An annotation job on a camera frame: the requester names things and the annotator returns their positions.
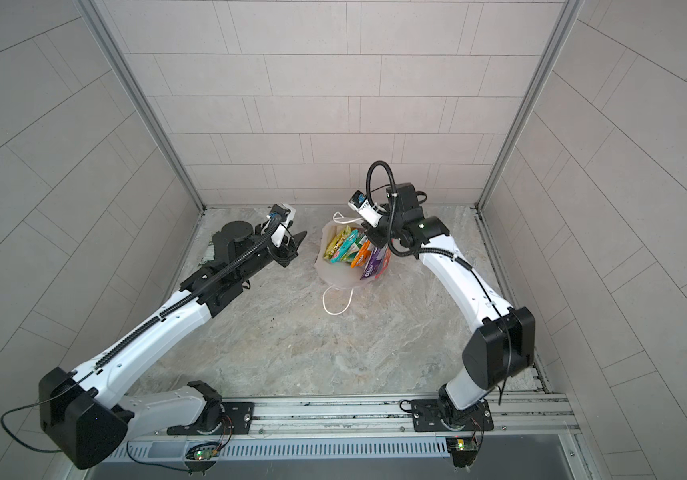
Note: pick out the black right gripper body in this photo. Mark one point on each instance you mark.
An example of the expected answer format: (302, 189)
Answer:
(391, 226)

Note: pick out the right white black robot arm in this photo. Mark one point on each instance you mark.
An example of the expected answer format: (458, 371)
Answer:
(502, 342)

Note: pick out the purple snack packet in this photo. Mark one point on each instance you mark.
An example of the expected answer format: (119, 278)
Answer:
(375, 262)

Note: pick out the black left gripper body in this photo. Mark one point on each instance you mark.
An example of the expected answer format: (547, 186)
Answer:
(284, 256)

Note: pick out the red paper gift bag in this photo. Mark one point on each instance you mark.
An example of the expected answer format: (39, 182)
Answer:
(340, 276)

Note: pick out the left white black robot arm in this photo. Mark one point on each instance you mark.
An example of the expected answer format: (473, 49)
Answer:
(88, 412)

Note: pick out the aluminium corner post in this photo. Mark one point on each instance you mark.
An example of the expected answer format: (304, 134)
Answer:
(99, 29)
(565, 22)

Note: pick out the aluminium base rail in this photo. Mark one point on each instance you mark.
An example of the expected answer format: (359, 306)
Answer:
(327, 417)

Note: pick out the yellow green snack packet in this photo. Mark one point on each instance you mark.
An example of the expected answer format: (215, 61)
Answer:
(336, 243)

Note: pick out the orange snack packet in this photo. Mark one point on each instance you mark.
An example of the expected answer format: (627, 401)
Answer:
(362, 255)

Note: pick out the aluminium corner post left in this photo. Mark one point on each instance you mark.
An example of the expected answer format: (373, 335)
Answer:
(99, 29)

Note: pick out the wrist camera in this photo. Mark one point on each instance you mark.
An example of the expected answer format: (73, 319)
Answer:
(360, 203)
(280, 219)

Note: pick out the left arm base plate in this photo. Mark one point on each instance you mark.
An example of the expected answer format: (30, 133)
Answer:
(229, 417)

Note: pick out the right circuit board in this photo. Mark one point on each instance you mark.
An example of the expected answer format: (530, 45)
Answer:
(463, 450)

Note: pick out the aluminium corner post right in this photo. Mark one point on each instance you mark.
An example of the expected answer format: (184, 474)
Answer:
(565, 22)

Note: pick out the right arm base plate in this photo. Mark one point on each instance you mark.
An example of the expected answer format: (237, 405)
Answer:
(430, 415)

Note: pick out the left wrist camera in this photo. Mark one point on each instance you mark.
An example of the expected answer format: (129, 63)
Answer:
(280, 219)

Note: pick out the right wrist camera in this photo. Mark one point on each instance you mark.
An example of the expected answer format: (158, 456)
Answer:
(360, 203)

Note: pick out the teal snack packet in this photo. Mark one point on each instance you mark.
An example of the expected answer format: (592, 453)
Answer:
(349, 248)

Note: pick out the left green circuit board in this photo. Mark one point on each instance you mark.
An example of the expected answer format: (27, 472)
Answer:
(204, 452)

